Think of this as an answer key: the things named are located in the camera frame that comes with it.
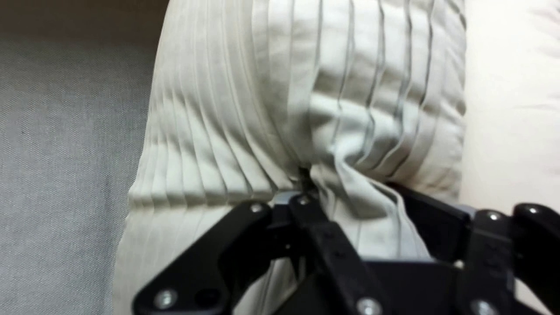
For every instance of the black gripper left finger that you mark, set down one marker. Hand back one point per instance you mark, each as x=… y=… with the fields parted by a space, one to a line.
x=327 y=238

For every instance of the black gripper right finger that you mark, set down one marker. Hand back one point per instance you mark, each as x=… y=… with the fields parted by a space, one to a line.
x=442 y=226

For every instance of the cream pleated pillow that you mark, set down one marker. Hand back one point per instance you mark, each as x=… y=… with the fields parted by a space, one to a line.
x=514 y=103
x=257 y=96

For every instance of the light grey fabric couch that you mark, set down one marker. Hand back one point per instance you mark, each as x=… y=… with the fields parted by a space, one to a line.
x=75 y=91

